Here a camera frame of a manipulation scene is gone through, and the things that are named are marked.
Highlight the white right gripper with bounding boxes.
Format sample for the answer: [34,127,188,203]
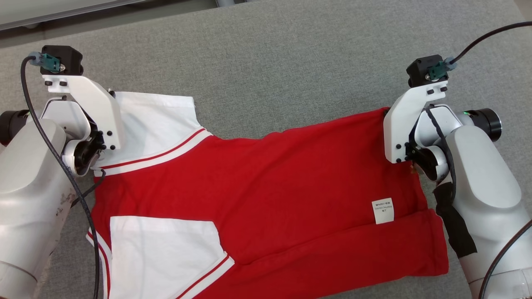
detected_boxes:
[383,81,449,164]

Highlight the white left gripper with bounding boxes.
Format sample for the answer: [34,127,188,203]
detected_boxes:
[42,74,125,151]

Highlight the red basketball jersey white sleeves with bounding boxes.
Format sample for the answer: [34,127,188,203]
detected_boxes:
[85,91,450,299]

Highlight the grey partition panel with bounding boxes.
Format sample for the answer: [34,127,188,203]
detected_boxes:
[0,0,146,32]

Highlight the right camera cable teal plug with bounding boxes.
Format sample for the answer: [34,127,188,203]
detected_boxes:
[428,21,532,81]

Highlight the black right arm cable sleeve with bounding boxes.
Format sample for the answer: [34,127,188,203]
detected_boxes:
[424,106,478,259]

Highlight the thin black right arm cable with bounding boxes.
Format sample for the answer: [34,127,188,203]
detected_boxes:
[478,218,532,299]

